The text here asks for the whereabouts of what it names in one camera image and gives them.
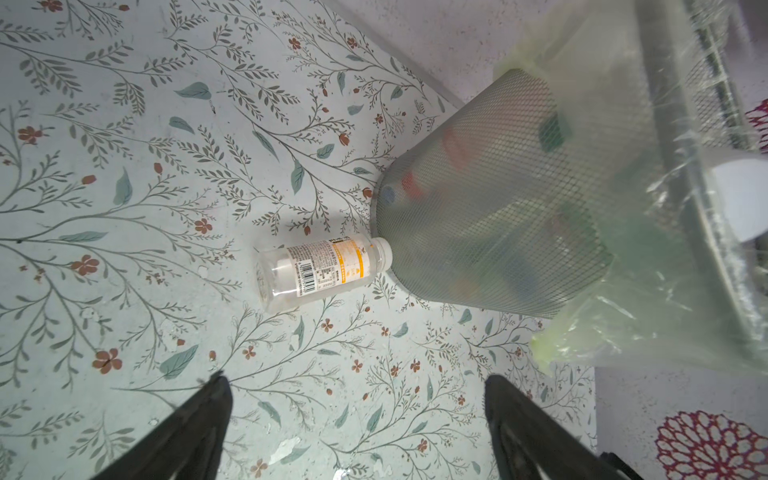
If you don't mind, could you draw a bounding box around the grey mesh waste bin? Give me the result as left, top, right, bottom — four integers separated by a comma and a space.
370, 0, 768, 319

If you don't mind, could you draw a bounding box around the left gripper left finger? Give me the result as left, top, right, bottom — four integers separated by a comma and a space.
95, 371, 233, 479

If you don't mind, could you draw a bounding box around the translucent green bin liner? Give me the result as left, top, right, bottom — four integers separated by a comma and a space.
495, 1, 767, 374

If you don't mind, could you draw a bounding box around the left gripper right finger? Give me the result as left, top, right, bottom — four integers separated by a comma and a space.
484, 375, 624, 479

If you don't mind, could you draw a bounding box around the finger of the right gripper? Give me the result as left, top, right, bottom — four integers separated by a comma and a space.
600, 452, 643, 480

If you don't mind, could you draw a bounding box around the clear bottle orange label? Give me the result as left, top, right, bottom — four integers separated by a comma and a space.
256, 234, 393, 314

